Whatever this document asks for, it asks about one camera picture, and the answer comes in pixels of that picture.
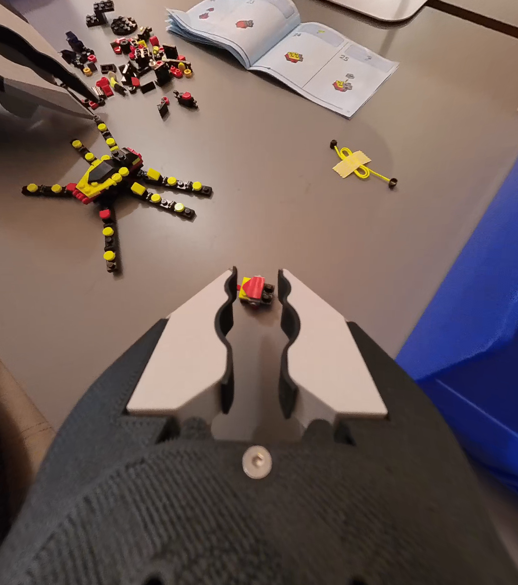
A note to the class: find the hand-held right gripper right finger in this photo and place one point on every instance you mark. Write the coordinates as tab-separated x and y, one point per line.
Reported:
332	365

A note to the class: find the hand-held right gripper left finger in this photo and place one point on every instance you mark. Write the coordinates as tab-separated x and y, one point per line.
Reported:
181	365

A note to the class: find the lego instruction booklet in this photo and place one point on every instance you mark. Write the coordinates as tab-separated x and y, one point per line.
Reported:
313	59

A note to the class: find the black yellow lego spider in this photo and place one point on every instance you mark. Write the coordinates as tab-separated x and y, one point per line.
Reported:
98	176

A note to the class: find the red yellow lego assembly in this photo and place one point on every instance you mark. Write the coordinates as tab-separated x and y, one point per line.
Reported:
255	292

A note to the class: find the pile of lego pieces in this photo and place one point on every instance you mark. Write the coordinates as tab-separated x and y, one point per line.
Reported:
142	59

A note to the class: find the blue plastic bin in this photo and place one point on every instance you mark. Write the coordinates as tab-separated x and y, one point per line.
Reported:
492	320

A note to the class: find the person's leg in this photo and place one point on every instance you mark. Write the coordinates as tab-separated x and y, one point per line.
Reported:
7	402

